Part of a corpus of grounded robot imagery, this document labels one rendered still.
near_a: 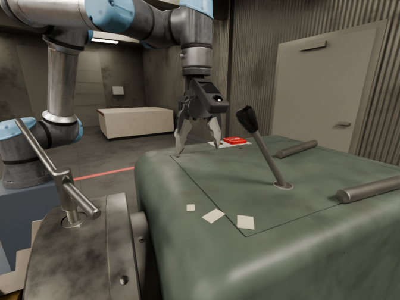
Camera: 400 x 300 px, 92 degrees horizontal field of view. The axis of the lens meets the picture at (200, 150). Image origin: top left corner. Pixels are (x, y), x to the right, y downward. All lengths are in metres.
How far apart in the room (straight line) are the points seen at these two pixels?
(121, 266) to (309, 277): 0.24
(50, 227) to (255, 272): 0.29
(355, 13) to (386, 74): 0.83
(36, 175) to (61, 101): 0.28
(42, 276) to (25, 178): 0.61
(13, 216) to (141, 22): 0.77
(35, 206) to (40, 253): 0.58
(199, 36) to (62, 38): 0.49
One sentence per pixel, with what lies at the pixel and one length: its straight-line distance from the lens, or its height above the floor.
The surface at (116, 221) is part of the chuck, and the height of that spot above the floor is 1.23.
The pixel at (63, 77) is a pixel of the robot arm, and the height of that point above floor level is 1.48.
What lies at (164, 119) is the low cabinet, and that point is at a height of 0.51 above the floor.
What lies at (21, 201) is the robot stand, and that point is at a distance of 0.92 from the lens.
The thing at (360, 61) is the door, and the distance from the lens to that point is 3.14.
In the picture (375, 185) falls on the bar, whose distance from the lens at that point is 0.44.
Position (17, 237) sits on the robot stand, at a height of 0.93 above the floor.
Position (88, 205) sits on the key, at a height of 1.30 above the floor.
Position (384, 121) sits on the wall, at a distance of 3.09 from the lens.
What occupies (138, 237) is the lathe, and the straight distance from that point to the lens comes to 0.38.
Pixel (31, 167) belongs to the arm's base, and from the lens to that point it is 0.92.
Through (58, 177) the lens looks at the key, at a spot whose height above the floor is 1.31.
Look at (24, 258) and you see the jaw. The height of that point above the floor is 1.15.
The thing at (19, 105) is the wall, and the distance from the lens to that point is 9.76.
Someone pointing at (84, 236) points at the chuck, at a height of 1.23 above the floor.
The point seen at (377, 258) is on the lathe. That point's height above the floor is 1.17.
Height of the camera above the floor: 1.43
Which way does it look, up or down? 17 degrees down
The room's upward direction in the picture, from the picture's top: straight up
